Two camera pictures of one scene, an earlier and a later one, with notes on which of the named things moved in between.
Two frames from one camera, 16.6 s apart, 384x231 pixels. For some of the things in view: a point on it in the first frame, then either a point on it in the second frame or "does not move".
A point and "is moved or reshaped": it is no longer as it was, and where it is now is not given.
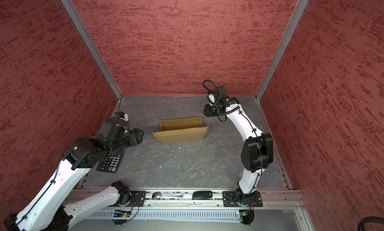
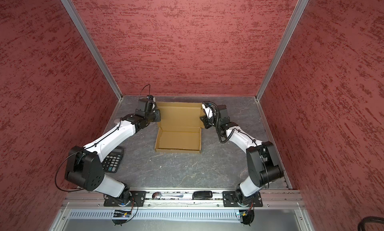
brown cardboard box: x=181 y=129 is moved or reshaped
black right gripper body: x=213 y=110 → x=211 y=122
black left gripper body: x=131 y=139 → x=153 y=116
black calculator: x=110 y=164 does not move
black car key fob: x=202 y=194 does not move
